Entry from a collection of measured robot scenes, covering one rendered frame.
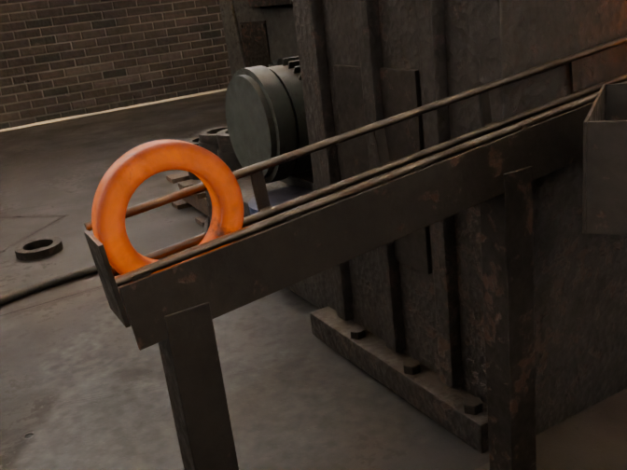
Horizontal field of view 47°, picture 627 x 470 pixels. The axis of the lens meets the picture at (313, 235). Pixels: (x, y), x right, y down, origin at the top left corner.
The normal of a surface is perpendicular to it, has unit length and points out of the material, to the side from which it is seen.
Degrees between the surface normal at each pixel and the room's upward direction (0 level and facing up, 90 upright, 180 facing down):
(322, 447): 1
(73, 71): 90
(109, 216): 90
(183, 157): 90
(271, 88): 45
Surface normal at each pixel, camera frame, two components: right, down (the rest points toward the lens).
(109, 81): 0.49, 0.23
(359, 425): -0.11, -0.94
